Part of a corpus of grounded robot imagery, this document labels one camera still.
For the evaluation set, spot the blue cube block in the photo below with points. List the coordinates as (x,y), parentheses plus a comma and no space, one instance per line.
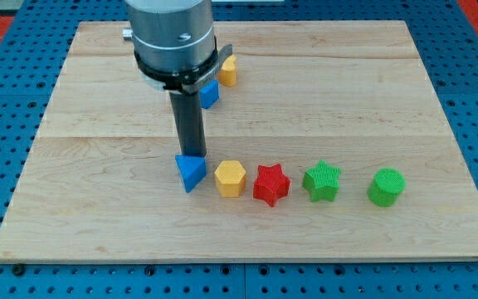
(209,94)

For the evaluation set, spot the blue triangle block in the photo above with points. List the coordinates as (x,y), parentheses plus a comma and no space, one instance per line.
(192,169)

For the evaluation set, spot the yellow heart block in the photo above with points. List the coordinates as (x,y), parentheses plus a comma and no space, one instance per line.
(227,76)

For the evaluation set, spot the red star block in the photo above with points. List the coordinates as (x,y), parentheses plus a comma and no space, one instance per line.
(271,184)

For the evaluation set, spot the wooden board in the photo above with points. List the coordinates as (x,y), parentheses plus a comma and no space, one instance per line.
(101,186)

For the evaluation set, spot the green star block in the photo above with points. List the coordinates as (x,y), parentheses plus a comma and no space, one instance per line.
(322,182)

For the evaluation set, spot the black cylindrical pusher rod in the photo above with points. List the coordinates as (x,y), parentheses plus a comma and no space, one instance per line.
(187,112)

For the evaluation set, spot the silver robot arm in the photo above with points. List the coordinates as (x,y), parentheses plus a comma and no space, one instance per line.
(175,45)

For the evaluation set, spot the yellow hexagon block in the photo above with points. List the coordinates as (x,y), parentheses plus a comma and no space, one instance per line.
(230,177)

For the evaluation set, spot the green cylinder block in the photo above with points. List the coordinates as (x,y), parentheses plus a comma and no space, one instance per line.
(386,187)

